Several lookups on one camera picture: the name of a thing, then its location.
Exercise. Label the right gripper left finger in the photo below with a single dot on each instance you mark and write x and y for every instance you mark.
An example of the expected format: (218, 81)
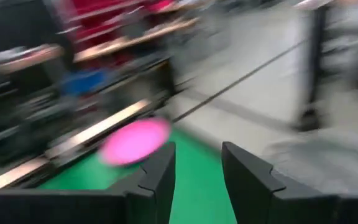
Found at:
(104, 207)

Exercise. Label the black aluminium table frame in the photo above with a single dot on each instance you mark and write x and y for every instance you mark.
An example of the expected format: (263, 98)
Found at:
(57, 166)

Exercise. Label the pink round plate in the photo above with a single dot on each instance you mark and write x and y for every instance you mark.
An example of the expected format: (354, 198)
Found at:
(132, 141)

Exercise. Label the black cylindrical stand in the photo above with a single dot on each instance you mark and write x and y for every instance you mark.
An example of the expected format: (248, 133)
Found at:
(314, 62)

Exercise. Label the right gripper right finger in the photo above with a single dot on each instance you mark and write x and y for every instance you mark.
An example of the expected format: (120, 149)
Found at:
(269, 202)

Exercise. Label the blue bin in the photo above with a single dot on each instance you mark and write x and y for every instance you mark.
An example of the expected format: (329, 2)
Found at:
(85, 81)

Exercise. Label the wooden table board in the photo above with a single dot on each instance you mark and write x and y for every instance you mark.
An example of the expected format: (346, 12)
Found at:
(98, 127)

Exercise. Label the red storage rack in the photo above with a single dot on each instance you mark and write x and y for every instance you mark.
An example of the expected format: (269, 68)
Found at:
(98, 12)

